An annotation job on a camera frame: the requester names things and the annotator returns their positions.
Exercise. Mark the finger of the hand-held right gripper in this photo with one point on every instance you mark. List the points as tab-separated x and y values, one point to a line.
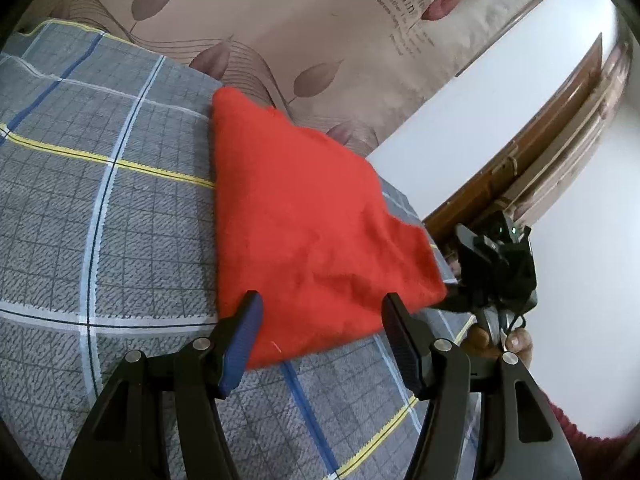
457	302

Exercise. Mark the person's right hand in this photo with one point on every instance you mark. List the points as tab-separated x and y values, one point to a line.
520	345

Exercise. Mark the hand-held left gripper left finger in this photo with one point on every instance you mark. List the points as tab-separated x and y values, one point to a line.
240	345

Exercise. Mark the red small garment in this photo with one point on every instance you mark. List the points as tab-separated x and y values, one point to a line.
300	210

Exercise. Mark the brown wooden door frame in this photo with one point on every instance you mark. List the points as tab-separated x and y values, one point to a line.
550	125

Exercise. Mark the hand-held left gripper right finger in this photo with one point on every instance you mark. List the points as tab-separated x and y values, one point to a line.
404	345

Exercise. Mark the grey plaid bed sheet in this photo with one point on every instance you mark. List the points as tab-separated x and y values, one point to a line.
75	210

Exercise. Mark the person's right forearm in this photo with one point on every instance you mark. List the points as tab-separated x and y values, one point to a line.
570	425

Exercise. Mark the leaf-print beige curtain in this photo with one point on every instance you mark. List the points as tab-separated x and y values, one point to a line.
300	10

